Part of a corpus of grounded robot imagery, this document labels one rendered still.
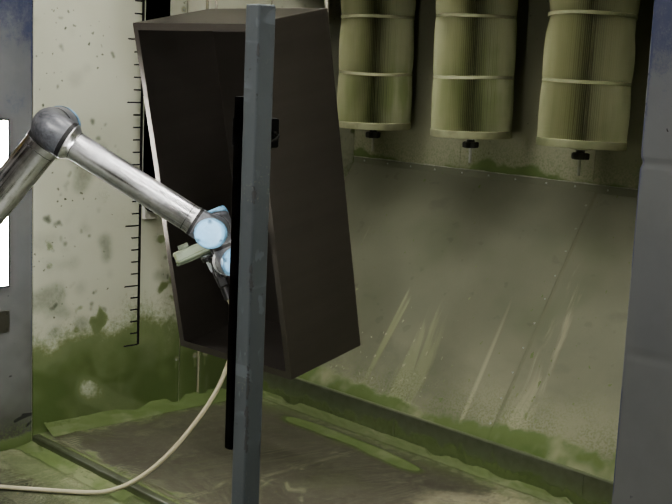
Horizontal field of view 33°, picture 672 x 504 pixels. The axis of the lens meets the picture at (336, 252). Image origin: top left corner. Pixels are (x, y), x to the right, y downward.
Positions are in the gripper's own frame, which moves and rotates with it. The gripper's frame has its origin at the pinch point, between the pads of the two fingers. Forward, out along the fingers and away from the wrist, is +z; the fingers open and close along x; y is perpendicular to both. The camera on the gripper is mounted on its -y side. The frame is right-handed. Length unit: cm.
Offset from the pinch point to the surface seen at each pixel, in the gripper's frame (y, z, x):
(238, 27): -64, -27, 31
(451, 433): 102, 26, 64
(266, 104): -38, -128, 2
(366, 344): 69, 82, 61
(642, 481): 60, -178, 32
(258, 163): -26, -127, -5
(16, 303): -5, 74, -63
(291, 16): -62, -24, 49
